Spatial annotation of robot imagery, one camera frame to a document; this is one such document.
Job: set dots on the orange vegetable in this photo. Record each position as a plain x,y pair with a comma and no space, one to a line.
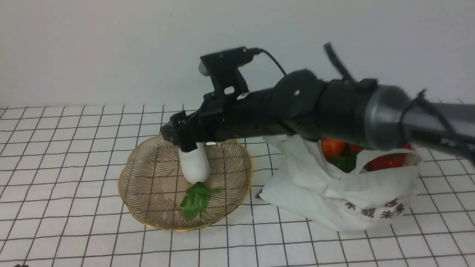
332,147

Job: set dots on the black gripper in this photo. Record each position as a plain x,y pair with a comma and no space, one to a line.
218,120

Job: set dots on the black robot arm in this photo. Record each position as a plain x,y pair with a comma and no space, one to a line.
367,114

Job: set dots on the amber glass plate gold rim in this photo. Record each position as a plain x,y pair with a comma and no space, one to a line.
153,187

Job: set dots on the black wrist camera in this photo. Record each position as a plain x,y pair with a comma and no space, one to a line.
223,69

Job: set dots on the white radish with green leaves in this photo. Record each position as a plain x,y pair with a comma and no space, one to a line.
195,168

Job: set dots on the red tomato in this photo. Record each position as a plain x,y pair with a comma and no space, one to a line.
383,162

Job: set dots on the white cloth bag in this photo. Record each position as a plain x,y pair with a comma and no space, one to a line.
309,186

